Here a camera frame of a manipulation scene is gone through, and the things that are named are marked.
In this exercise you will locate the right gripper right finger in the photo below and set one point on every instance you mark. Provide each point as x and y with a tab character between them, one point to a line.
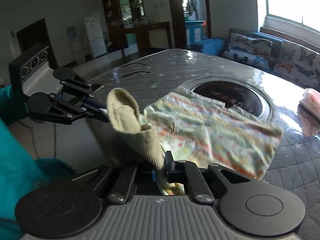
188	174

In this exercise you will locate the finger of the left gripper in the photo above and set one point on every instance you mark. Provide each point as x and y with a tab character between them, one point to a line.
55	109
73	84

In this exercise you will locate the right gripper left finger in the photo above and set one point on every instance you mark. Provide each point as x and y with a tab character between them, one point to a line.
131	181

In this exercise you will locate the green striped baby jacket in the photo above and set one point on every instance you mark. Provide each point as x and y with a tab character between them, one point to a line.
196	129

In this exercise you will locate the white refrigerator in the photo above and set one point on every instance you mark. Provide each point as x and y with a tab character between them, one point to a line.
95	36

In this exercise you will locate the clear safety glasses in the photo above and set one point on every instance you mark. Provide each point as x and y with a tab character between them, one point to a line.
132	68

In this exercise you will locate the teal sleeve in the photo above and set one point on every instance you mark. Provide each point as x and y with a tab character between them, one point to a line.
20	173

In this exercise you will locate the dark wooden desk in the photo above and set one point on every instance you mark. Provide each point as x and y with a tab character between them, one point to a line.
147	35

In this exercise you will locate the dark wooden cabinet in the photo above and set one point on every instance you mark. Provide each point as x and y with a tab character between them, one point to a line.
123	18

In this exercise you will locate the black induction cooktop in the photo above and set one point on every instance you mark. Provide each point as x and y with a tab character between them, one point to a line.
232	94

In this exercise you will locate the quilted grey table cover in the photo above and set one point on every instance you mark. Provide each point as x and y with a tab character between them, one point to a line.
295	166

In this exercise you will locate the blue sofa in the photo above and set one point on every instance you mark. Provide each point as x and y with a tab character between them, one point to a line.
216	46

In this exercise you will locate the blue white cabinet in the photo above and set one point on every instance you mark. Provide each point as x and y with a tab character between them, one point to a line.
196	31

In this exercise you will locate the left butterfly cushion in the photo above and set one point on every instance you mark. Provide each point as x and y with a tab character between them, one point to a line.
251	51

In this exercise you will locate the butterfly cushion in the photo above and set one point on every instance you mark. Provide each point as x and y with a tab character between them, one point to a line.
299	65
251	51

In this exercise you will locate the pink tissue pack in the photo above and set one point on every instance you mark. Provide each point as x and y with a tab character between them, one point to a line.
311	101

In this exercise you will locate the right butterfly cushion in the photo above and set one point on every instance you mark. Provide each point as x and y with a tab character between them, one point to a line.
299	65

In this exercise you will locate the window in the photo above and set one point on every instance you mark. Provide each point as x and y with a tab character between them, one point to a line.
302	13

